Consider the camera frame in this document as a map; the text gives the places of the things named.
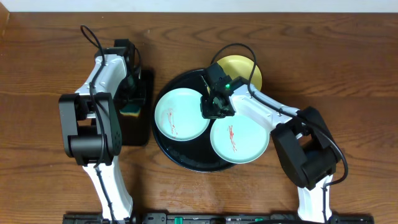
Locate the green yellow sponge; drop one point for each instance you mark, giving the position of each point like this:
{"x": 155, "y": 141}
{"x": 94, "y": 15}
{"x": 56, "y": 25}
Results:
{"x": 130, "y": 110}

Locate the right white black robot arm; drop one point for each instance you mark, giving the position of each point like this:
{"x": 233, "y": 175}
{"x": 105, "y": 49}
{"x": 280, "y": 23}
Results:
{"x": 306, "y": 150}

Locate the black rectangular tray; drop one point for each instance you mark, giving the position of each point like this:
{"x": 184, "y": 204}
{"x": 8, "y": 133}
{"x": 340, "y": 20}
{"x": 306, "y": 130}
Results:
{"x": 136, "y": 130}

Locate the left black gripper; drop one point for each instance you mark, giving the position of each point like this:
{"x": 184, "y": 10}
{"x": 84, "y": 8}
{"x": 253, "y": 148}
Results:
{"x": 134, "y": 92}

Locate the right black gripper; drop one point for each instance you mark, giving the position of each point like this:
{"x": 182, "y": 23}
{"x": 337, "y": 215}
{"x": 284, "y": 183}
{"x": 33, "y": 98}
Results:
{"x": 206, "y": 112}

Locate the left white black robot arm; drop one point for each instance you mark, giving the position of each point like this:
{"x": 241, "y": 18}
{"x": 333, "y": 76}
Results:
{"x": 104, "y": 114}

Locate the black round tray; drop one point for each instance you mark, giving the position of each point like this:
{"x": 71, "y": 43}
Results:
{"x": 196, "y": 154}

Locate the yellow plate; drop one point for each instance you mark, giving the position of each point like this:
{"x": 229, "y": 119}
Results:
{"x": 240, "y": 66}

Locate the light green plate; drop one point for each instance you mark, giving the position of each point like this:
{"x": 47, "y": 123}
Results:
{"x": 238, "y": 139}
{"x": 178, "y": 115}

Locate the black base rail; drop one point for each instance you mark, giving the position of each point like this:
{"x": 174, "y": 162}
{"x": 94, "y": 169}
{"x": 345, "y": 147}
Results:
{"x": 162, "y": 218}

